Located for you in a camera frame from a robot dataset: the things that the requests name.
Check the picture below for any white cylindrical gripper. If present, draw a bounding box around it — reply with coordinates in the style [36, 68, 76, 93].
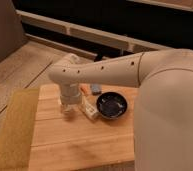
[60, 84, 82, 109]

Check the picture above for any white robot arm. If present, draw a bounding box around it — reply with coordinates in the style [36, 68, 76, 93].
[49, 49, 193, 171]

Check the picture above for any orange carrot toy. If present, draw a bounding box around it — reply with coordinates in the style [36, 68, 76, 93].
[80, 85, 89, 96]

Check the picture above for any white cup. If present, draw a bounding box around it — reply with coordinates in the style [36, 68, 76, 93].
[61, 105, 76, 118]

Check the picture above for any white tube bottle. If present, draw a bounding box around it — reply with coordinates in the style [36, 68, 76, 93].
[79, 97, 99, 120]

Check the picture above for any blue sponge block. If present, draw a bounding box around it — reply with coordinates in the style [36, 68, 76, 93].
[90, 84, 102, 95]

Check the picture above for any black bowl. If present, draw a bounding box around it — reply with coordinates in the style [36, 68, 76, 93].
[96, 92, 128, 119]

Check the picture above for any wooden cutting board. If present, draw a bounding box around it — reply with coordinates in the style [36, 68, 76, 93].
[29, 84, 137, 171]

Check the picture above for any yellow-green mat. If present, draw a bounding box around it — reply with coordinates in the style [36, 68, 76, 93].
[0, 89, 39, 171]

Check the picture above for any grey cabinet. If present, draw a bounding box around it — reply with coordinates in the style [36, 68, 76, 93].
[0, 0, 27, 62]

